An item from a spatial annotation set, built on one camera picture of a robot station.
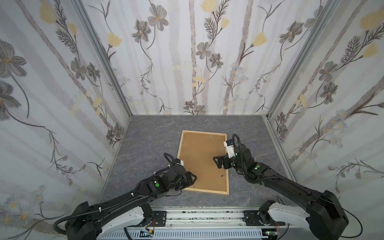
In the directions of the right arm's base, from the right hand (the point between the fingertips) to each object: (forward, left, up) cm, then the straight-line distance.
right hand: (217, 153), depth 81 cm
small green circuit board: (-37, +34, -17) cm, 53 cm away
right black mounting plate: (-29, -17, -12) cm, 36 cm away
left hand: (-13, +12, -3) cm, 18 cm away
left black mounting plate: (-31, +28, -14) cm, 44 cm away
